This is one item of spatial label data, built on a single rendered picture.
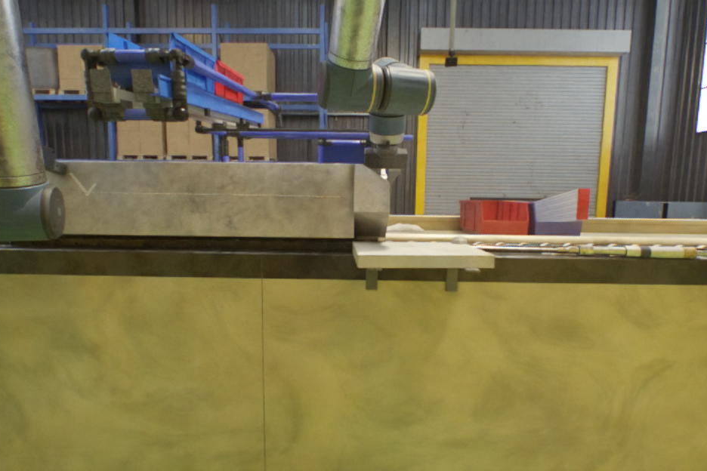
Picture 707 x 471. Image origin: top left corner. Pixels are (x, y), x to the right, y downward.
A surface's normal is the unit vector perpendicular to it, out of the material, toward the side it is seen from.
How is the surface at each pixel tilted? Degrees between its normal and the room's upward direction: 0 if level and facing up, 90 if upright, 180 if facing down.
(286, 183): 80
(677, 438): 90
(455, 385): 90
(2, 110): 103
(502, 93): 90
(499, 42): 90
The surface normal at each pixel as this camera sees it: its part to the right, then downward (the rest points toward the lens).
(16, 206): 0.61, 0.34
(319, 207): -0.01, -0.06
